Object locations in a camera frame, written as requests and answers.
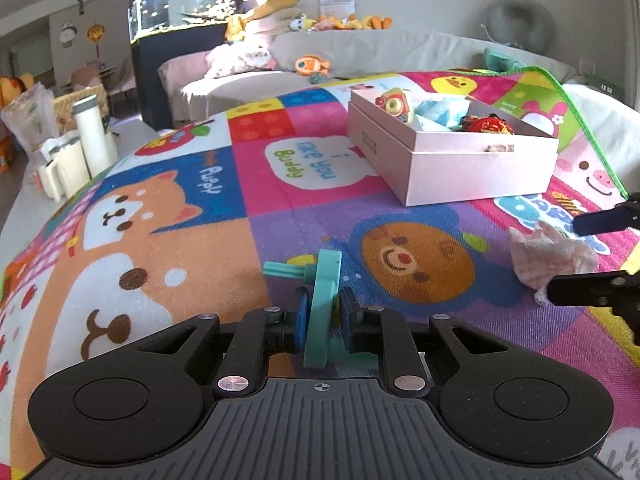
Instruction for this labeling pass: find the red round ornament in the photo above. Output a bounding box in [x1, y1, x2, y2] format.
[460, 114, 514, 134]

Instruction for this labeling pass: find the clear plastic bag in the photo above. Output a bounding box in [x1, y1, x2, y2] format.
[1, 82, 60, 153]

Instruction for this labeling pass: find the glass fish tank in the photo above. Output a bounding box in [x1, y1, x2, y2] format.
[128, 0, 239, 44]

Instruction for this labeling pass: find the beige sofa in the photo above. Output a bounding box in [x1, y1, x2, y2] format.
[171, 28, 577, 124]

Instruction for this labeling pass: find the white thermos bottle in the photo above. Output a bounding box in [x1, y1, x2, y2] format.
[72, 94, 113, 178]

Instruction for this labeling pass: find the blue tissue pack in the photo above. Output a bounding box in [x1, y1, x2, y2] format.
[414, 96, 471, 132]

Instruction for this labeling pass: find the grey neck pillow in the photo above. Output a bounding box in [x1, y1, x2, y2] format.
[480, 0, 555, 54]

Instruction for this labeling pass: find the orange fish plush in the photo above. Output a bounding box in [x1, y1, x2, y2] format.
[294, 55, 330, 77]

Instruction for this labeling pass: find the yellow orange plush row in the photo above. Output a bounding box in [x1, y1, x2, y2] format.
[288, 14, 393, 32]

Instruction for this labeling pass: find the orange toy camera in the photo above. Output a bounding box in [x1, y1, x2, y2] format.
[374, 88, 414, 124]

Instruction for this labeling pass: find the white pitcher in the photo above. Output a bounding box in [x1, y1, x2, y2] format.
[36, 138, 90, 203]

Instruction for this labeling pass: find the pink white plush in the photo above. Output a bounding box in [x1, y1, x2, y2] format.
[205, 39, 277, 79]

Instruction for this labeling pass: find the colourful cartoon play mat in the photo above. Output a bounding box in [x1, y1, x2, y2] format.
[1, 67, 639, 479]

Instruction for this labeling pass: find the pink cardboard box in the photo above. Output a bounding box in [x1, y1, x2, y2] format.
[348, 90, 559, 206]

